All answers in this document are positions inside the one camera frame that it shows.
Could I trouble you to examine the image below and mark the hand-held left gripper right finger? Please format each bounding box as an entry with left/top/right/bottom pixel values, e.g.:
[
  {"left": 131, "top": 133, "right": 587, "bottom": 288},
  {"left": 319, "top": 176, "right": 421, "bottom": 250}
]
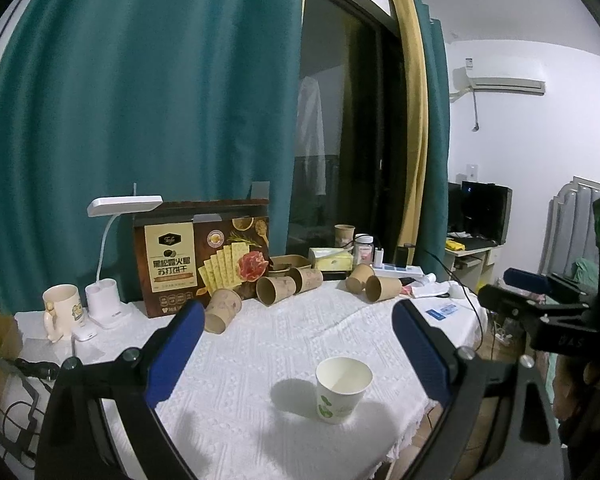
[{"left": 391, "top": 300, "right": 566, "bottom": 480}]

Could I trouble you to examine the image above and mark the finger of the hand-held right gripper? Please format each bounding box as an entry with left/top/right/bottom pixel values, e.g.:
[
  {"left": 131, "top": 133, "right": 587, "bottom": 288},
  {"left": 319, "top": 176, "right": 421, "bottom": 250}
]
[
  {"left": 477, "top": 283, "right": 551, "bottom": 328},
  {"left": 503, "top": 268, "right": 597, "bottom": 307}
]

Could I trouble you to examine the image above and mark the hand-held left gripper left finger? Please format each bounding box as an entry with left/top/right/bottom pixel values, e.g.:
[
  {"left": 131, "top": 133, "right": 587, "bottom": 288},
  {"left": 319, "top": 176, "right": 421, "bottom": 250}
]
[{"left": 34, "top": 301, "right": 207, "bottom": 480}]

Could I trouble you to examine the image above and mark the white paper cup green print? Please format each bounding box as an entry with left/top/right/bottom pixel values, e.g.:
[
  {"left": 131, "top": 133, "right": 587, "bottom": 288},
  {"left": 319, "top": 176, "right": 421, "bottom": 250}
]
[{"left": 315, "top": 357, "right": 374, "bottom": 425}]

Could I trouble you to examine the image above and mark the brown paper cup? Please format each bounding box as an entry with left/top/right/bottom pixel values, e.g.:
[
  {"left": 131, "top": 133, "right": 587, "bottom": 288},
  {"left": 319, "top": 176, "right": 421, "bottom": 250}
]
[
  {"left": 255, "top": 275, "right": 298, "bottom": 307},
  {"left": 364, "top": 274, "right": 403, "bottom": 303},
  {"left": 290, "top": 267, "right": 324, "bottom": 294},
  {"left": 334, "top": 224, "right": 356, "bottom": 252},
  {"left": 345, "top": 263, "right": 376, "bottom": 294},
  {"left": 204, "top": 288, "right": 244, "bottom": 335}
]

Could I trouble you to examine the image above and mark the blue card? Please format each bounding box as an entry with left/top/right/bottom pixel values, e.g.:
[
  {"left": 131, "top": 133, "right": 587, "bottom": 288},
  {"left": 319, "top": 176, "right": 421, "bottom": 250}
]
[{"left": 426, "top": 303, "right": 460, "bottom": 321}]

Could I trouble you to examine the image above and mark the white computer desk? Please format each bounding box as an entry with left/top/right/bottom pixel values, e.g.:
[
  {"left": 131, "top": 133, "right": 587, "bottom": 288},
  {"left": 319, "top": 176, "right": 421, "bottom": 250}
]
[{"left": 443, "top": 232, "right": 503, "bottom": 291}]

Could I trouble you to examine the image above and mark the crumpled white tissue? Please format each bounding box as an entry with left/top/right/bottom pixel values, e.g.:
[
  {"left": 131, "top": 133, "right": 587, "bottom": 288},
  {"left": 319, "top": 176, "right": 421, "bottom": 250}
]
[{"left": 411, "top": 280, "right": 463, "bottom": 301}]

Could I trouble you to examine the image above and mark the grey padded headboard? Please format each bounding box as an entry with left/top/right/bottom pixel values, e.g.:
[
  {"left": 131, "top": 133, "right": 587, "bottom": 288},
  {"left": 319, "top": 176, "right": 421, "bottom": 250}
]
[{"left": 546, "top": 176, "right": 600, "bottom": 286}]

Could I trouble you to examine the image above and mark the black monitor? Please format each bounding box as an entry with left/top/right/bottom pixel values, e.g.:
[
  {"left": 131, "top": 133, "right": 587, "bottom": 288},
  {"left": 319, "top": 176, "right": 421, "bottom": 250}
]
[{"left": 448, "top": 180, "right": 513, "bottom": 246}]

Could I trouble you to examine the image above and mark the white textured tablecloth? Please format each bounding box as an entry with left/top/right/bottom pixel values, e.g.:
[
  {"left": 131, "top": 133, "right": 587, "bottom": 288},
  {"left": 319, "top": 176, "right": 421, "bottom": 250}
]
[{"left": 14, "top": 274, "right": 487, "bottom": 480}]

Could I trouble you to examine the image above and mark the white power strip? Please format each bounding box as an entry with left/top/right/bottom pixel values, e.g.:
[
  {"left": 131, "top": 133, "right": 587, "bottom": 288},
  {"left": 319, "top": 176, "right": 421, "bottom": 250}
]
[{"left": 373, "top": 263, "right": 425, "bottom": 281}]

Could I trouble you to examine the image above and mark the brown cracker box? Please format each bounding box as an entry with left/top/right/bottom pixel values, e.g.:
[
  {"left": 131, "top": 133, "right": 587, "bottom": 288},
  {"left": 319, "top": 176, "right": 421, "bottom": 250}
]
[{"left": 132, "top": 199, "right": 272, "bottom": 319}]

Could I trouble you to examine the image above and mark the white desk lamp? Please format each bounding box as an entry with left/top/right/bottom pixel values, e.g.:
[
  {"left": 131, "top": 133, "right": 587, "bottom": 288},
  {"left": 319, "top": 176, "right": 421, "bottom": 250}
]
[{"left": 84, "top": 195, "right": 164, "bottom": 330}]

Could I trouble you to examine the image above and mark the clear jar white lid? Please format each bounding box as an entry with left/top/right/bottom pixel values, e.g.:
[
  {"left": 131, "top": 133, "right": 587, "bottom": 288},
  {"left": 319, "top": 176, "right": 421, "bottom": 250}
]
[{"left": 353, "top": 233, "right": 374, "bottom": 267}]

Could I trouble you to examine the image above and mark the cream ceramic mug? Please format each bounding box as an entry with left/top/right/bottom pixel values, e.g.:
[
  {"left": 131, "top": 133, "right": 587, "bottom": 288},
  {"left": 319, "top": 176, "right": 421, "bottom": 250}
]
[{"left": 42, "top": 284, "right": 86, "bottom": 344}]

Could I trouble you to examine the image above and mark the yellow tissue box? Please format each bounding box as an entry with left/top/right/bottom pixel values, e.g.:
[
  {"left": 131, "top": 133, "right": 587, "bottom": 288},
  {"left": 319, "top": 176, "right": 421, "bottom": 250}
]
[{"left": 308, "top": 247, "right": 354, "bottom": 273}]

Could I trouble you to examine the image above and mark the brown paper bowl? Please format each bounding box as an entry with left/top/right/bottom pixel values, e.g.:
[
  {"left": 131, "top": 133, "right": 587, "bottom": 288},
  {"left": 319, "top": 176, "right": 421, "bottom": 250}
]
[{"left": 268, "top": 254, "right": 314, "bottom": 276}]

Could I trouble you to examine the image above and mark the narrow teal curtain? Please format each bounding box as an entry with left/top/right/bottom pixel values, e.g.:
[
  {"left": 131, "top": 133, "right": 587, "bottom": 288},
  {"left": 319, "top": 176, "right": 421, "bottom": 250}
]
[{"left": 411, "top": 0, "right": 452, "bottom": 268}]

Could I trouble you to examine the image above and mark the white air conditioner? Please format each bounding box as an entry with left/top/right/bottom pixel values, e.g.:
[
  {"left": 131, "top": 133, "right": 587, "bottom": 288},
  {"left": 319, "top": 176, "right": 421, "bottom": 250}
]
[{"left": 452, "top": 55, "right": 547, "bottom": 96}]

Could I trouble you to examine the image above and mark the yellow curtain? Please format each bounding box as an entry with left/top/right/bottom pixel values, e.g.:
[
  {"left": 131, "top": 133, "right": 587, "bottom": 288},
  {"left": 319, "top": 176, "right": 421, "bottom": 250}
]
[{"left": 384, "top": 0, "right": 429, "bottom": 253}]

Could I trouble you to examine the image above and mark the wide teal curtain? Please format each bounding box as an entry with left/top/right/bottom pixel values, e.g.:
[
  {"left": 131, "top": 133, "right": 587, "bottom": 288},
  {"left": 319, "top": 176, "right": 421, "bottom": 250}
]
[{"left": 0, "top": 0, "right": 308, "bottom": 317}]

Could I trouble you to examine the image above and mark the black cable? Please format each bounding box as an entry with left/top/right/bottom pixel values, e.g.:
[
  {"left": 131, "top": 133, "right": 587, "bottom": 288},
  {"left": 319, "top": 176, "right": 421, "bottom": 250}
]
[{"left": 0, "top": 357, "right": 73, "bottom": 471}]

